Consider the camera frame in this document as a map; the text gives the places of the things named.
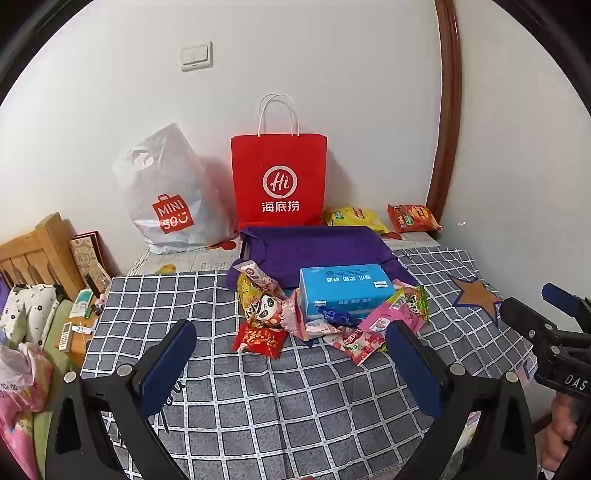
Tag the green snack packet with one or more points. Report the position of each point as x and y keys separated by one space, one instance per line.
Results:
x=411 y=302

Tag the white remote control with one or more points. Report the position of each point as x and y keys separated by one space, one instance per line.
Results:
x=65 y=337

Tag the wooden bedside table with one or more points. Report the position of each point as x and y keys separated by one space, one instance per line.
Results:
x=81 y=346

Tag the wooden headboard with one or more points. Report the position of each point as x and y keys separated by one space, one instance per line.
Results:
x=41 y=249

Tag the pale pink snack packet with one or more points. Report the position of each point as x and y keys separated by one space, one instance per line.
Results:
x=294 y=314

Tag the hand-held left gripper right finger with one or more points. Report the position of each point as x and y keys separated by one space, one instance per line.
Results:
x=413 y=369

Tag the brown wooden door frame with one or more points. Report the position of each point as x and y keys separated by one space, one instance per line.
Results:
x=450 y=92

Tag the grey checkered blanket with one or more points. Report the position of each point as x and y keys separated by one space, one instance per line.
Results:
x=277 y=406

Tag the white light switch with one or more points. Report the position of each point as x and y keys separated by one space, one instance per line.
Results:
x=196 y=56

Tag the blue candy wrapper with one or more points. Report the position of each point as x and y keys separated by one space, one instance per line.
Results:
x=334 y=318

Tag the white plastic shopping bag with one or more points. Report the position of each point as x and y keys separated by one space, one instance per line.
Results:
x=161 y=184

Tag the patterned book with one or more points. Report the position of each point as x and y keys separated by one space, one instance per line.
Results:
x=87 y=258

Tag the yellow chip bag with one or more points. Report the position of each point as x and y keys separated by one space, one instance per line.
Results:
x=355 y=219

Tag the purple tray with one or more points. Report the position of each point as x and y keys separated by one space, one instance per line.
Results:
x=314 y=249

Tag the teal white box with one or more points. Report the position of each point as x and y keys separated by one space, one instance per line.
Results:
x=82 y=302

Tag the large pink snack packet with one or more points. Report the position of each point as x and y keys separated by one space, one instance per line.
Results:
x=381 y=321

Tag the person's right hand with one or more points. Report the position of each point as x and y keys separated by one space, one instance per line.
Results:
x=568 y=429

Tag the orange chip bag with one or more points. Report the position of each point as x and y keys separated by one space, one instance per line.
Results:
x=413 y=218

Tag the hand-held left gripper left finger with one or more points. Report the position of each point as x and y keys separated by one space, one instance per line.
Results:
x=166 y=364

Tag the red paper bag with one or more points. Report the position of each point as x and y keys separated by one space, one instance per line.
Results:
x=277 y=152

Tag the white floral pillow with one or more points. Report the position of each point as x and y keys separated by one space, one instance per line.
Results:
x=27 y=309

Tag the strawberry print snack packet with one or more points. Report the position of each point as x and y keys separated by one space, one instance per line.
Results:
x=358 y=346

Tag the yellow snack packet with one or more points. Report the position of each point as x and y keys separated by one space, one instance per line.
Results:
x=249 y=290

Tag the pink white long snack packet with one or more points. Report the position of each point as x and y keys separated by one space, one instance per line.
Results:
x=256 y=277

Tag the red snack packet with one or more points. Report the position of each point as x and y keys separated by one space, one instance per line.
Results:
x=258 y=341

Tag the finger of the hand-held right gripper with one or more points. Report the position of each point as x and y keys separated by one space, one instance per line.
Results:
x=531 y=323
x=565 y=300

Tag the pink candy packet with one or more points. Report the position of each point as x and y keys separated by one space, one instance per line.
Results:
x=318 y=328

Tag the pink plastic bag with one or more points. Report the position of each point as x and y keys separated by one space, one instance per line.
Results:
x=18 y=401

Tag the blue tissue pack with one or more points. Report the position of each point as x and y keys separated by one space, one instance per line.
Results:
x=341 y=286

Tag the panda print snack packet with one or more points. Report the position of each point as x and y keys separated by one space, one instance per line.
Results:
x=268 y=311

